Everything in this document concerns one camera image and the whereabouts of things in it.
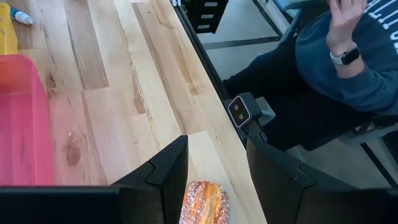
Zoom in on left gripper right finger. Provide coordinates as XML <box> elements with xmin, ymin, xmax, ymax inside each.
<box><xmin>246</xmin><ymin>139</ymin><xmax>398</xmax><ymax>224</ymax></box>

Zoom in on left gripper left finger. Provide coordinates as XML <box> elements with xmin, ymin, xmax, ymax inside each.
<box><xmin>0</xmin><ymin>135</ymin><xmax>190</xmax><ymax>224</ymax></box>

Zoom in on sugared bread pastry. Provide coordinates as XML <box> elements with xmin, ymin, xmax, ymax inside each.
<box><xmin>178</xmin><ymin>180</ymin><xmax>231</xmax><ymax>224</ymax></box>

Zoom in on blue dropper bottle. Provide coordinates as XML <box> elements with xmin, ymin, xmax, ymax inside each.
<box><xmin>9</xmin><ymin>6</ymin><xmax>34</xmax><ymax>26</ymax></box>

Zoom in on person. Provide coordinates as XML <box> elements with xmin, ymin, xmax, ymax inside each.
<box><xmin>222</xmin><ymin>0</ymin><xmax>398</xmax><ymax>152</ymax></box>

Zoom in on pink plastic bin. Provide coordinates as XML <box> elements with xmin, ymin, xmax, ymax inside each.
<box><xmin>0</xmin><ymin>54</ymin><xmax>55</xmax><ymax>187</ymax></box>

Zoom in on person's wristwatch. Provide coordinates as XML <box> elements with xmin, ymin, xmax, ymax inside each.
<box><xmin>329</xmin><ymin>43</ymin><xmax>361</xmax><ymax>66</ymax></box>

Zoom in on person's hand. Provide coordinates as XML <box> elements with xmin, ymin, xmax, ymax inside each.
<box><xmin>325</xmin><ymin>0</ymin><xmax>369</xmax><ymax>58</ymax></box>

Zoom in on black drawer cabinet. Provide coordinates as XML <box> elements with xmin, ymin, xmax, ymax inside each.
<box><xmin>185</xmin><ymin>0</ymin><xmax>229</xmax><ymax>34</ymax></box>

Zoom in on yellow plastic basket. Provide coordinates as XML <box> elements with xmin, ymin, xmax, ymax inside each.
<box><xmin>0</xmin><ymin>2</ymin><xmax>19</xmax><ymax>56</ymax></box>

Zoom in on grey table-level camera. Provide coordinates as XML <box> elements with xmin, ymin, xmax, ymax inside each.
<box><xmin>227</xmin><ymin>91</ymin><xmax>264</xmax><ymax>129</ymax></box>

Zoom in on black aluminium table frame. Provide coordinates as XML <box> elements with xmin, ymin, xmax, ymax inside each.
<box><xmin>170</xmin><ymin>0</ymin><xmax>249</xmax><ymax>147</ymax></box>

